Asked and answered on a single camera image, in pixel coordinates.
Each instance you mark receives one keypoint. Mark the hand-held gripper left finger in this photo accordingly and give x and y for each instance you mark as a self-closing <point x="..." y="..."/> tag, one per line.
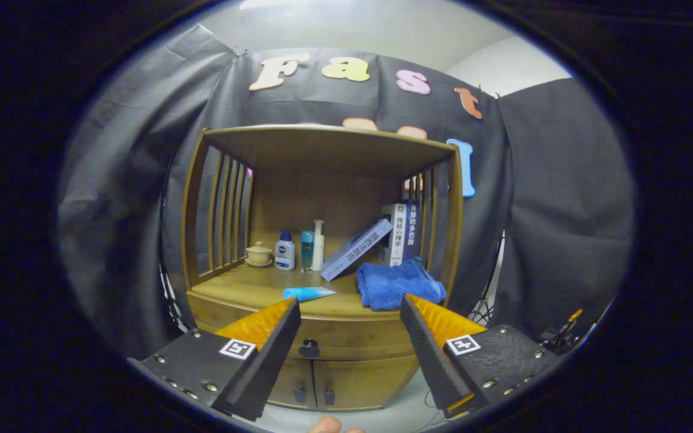
<point x="268" y="358"/>

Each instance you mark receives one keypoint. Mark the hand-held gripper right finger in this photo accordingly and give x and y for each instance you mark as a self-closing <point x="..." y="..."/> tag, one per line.
<point x="428" y="355"/>

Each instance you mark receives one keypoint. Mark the blue and white tube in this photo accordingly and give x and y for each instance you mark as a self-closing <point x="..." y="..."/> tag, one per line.
<point x="307" y="293"/>

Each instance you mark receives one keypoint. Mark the wooden cabinet door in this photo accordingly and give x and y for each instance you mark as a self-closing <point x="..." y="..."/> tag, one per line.
<point x="364" y="382"/>
<point x="295" y="379"/>

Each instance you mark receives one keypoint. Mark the wooden countertop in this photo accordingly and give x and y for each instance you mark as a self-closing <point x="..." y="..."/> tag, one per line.
<point x="244" y="285"/>

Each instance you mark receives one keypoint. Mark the wooden cabinet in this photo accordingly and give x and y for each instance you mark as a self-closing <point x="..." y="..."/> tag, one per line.
<point x="322" y="156"/>

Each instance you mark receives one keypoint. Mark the blue towel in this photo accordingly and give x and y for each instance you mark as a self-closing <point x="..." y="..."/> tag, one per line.
<point x="397" y="285"/>

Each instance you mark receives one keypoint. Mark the black tripod stand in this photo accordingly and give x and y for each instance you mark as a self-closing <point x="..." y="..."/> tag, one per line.
<point x="172" y="300"/>
<point x="486" y="300"/>

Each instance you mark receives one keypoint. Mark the beige lidded ceramic cup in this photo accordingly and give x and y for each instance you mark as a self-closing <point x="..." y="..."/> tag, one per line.
<point x="258" y="254"/>

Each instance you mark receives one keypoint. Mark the white bottle with blue cap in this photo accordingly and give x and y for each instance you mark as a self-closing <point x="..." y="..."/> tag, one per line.
<point x="285" y="254"/>

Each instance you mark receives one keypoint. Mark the teal bottle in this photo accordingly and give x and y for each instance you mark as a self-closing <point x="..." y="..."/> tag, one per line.
<point x="307" y="252"/>

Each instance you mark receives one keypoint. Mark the white pump bottle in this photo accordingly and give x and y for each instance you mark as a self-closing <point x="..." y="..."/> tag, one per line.
<point x="318" y="246"/>

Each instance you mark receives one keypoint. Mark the white book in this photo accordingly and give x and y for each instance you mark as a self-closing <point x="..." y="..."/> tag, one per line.
<point x="396" y="234"/>

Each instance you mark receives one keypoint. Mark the dark blue book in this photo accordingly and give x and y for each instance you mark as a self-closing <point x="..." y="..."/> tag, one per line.
<point x="411" y="228"/>

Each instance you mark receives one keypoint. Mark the black and orange tool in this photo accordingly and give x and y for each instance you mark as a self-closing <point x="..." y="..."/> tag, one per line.
<point x="560" y="337"/>

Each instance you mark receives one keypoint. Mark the black backdrop cloth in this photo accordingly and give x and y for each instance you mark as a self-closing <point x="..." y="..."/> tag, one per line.
<point x="557" y="198"/>

